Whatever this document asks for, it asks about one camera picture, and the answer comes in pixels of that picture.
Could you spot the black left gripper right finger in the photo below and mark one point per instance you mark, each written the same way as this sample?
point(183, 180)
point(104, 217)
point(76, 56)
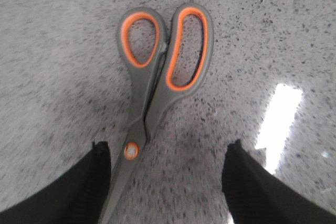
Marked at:
point(255, 196)

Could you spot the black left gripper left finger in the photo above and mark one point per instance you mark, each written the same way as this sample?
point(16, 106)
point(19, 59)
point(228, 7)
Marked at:
point(77, 196)

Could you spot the grey orange scissors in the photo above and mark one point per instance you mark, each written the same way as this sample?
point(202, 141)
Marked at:
point(153, 89)

